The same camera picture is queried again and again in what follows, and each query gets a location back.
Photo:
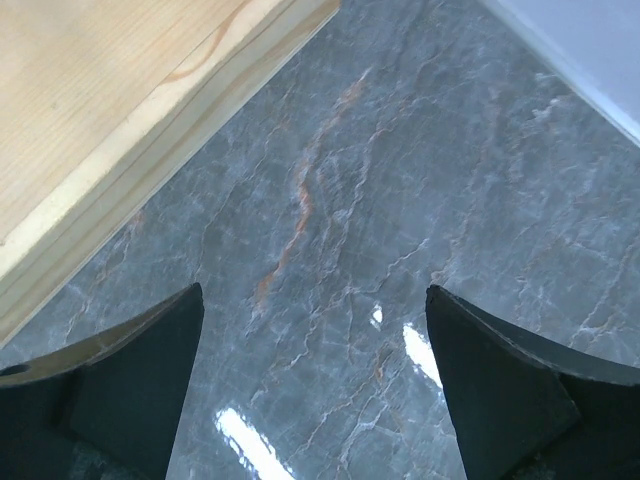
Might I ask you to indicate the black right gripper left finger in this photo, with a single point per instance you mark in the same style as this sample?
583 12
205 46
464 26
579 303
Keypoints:
113 399

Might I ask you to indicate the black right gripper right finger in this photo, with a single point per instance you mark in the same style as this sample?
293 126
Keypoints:
526 407

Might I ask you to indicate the wooden clothes rack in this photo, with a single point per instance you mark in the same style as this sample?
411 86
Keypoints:
102 102

